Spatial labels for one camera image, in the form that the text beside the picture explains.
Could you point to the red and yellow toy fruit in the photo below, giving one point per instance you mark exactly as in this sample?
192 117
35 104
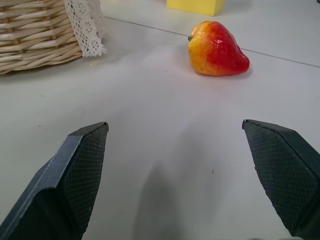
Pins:
215 52

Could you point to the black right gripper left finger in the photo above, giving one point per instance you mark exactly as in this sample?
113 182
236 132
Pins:
75 180

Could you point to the yellow block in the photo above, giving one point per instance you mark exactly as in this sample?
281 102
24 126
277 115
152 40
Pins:
193 5

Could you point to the white lace cloth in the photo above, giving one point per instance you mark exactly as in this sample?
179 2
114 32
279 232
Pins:
86 27

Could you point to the woven wicker basket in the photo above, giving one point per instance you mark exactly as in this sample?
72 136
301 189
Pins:
35 32

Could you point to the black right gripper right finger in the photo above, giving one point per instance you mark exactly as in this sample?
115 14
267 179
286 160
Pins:
282 172

